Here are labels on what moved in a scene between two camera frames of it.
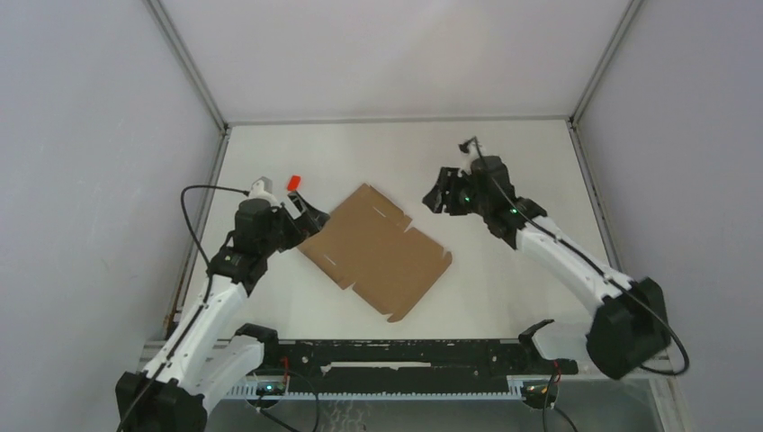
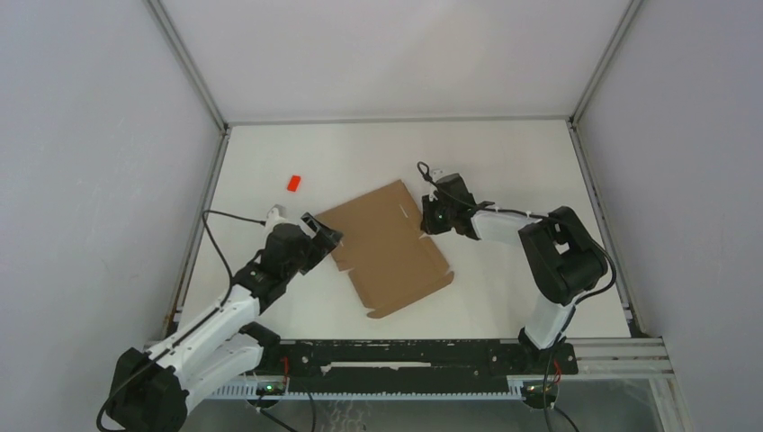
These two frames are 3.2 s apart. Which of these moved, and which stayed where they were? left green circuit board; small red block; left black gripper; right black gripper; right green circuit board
Moved: right black gripper; left black gripper
Stayed: small red block; left green circuit board; right green circuit board
